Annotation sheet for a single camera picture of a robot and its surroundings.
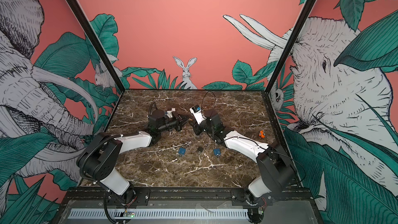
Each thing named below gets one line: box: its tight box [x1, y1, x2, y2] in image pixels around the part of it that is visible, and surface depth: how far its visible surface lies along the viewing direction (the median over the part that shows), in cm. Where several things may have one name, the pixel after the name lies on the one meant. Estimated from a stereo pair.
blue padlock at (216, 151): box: [213, 148, 221, 156], surface depth 90 cm
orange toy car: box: [258, 129, 266, 139], surface depth 97 cm
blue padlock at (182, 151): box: [178, 147, 187, 155], surface depth 90 cm
